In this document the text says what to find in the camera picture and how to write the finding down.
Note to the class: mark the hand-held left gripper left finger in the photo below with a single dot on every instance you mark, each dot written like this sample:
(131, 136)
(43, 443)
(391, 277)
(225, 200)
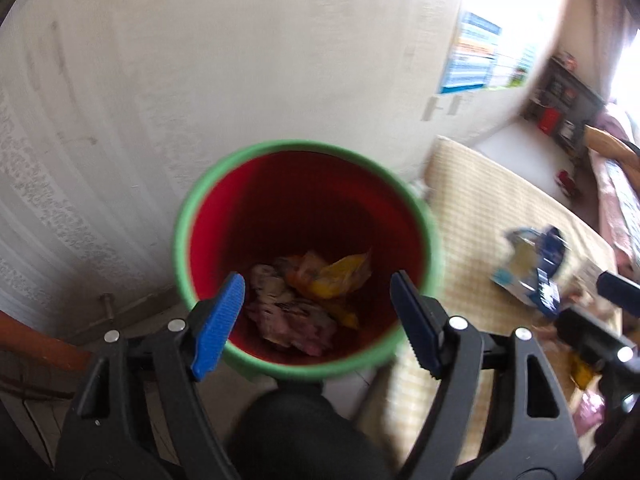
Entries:
(220, 325)

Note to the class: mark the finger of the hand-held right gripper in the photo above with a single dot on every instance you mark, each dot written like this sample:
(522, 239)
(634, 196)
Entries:
(590, 335)
(620, 292)

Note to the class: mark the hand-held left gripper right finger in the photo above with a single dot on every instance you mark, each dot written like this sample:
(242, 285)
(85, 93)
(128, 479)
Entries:
(415, 325)

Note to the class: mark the blue cookie wrapper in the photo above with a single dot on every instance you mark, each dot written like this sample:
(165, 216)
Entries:
(547, 255)

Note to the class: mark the orange snack bag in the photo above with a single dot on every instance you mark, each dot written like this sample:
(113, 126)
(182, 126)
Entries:
(335, 280)

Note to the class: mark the red bucket with green rim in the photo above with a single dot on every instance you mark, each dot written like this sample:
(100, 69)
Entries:
(300, 195)

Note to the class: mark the black white wrapper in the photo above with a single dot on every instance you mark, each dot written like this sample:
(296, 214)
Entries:
(267, 282)

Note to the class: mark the long pink wrapper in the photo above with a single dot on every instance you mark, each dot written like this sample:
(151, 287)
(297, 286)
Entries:
(587, 410)

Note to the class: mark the bed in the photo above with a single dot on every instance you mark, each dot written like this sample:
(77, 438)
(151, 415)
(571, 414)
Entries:
(620, 200)

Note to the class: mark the blue checked quilt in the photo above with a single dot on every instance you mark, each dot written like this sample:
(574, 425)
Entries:
(627, 200)

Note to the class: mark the red shoe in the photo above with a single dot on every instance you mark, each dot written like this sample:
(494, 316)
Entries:
(572, 189)
(564, 180)

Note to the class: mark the metal bolt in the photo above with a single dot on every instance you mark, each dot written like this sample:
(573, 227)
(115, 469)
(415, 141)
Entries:
(106, 305)

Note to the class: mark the person's black clothed knee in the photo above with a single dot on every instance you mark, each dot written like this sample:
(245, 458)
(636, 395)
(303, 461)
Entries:
(300, 435)

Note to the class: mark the orange pipe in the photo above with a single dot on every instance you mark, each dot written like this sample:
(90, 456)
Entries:
(40, 342)

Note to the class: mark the red box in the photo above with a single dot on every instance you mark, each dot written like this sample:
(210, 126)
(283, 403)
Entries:
(549, 120)

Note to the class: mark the dark shelf unit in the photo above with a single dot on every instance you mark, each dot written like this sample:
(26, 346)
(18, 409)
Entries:
(565, 95)

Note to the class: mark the bright window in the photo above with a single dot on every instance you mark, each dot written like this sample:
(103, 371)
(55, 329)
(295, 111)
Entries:
(627, 70)

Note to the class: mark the green wall poster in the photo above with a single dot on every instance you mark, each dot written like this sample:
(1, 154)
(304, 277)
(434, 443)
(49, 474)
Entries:
(522, 67)

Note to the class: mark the white chart wall poster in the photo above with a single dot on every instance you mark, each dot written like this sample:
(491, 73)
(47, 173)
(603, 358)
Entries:
(501, 70)

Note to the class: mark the blue wall poster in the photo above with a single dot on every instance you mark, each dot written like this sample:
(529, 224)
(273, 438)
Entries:
(470, 50)

